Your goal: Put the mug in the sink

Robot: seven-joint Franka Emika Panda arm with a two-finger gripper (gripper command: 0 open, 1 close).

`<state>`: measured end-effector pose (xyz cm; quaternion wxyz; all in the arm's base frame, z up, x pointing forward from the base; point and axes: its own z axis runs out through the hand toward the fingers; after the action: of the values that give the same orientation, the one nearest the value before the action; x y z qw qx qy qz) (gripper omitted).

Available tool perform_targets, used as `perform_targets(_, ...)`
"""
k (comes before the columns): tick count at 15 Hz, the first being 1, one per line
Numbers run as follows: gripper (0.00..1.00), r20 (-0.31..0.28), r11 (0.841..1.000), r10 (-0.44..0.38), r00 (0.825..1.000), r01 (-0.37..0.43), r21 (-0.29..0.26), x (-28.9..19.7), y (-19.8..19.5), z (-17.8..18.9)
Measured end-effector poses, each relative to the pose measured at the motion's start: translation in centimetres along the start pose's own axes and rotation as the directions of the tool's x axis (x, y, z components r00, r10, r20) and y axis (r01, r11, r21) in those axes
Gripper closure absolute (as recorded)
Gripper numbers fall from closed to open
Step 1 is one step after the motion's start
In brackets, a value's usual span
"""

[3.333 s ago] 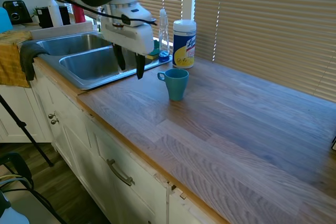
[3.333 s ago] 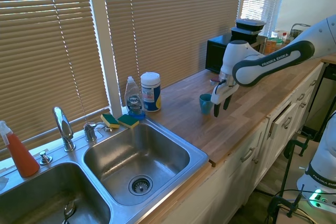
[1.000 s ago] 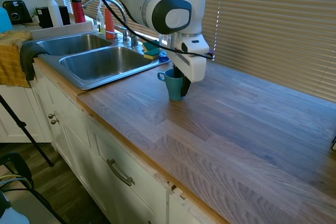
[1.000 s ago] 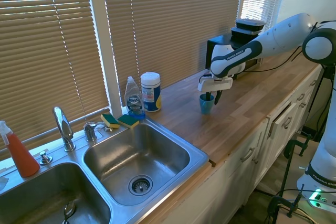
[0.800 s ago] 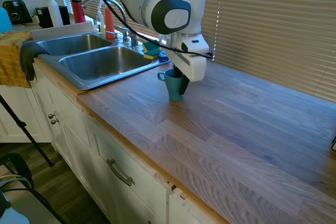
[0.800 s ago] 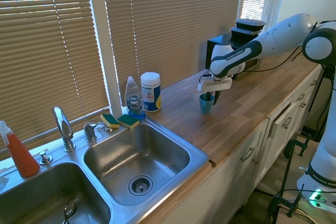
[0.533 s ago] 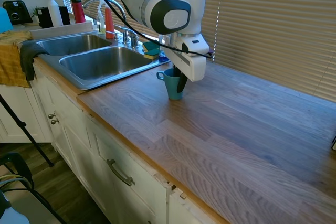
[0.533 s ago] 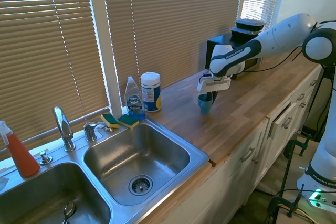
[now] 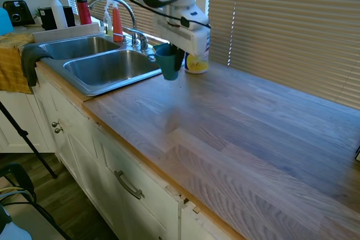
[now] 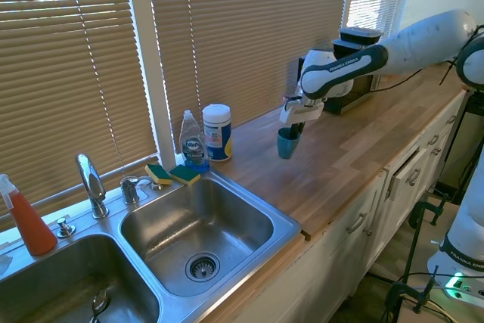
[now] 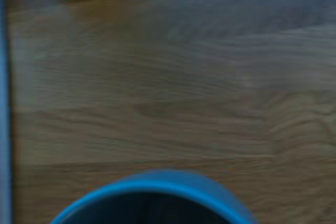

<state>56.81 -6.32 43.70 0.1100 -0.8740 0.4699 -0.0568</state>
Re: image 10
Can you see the yellow green sponge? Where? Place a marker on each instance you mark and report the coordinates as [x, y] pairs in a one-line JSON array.
[[159, 174], [185, 175]]

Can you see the orange spray bottle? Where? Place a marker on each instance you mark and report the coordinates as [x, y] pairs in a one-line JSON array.
[[30, 224]]

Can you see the chrome faucet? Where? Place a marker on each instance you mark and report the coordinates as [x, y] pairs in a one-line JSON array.
[[92, 187]]

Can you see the black clamp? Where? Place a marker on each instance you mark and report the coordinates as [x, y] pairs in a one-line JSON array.
[[429, 207], [404, 292]]

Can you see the round metal cabinet knob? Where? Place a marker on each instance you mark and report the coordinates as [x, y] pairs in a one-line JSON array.
[[435, 151], [368, 232]]

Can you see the stainless steel double sink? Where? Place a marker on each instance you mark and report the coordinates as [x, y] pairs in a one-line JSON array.
[[227, 224]]

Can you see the metal sink drain strainer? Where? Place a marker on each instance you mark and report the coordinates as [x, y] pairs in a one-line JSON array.
[[202, 266]]

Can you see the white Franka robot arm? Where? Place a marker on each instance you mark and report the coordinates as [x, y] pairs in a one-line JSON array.
[[416, 43]]

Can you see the chrome sink sprayer cap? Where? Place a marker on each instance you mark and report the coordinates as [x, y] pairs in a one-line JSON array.
[[65, 227]]

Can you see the clear dish soap bottle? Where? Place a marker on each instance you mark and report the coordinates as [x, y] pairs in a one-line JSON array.
[[193, 145]]

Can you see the chrome soap dispenser pump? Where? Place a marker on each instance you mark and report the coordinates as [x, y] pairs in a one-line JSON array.
[[130, 188]]

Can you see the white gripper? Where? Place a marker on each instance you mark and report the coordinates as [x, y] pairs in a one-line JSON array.
[[302, 113]]

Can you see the disinfecting wipes canister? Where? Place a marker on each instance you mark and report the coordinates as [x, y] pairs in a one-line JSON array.
[[217, 134]]

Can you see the teal ceramic mug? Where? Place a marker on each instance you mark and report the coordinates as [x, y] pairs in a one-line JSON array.
[[286, 147]]

